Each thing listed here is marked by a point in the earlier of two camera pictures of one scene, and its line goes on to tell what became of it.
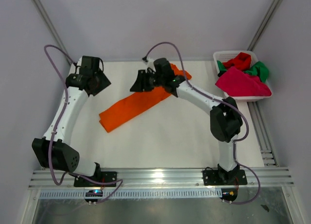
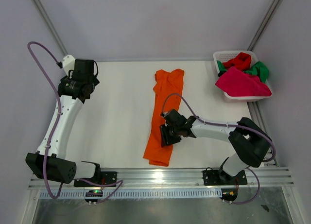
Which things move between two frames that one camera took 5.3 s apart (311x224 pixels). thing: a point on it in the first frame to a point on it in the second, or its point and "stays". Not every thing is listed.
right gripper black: (146, 78) to (167, 136)
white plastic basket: (223, 56) stays
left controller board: (94, 193) stays
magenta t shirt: (234, 81) stays
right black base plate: (222, 177) stays
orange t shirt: (135, 102) to (167, 85)
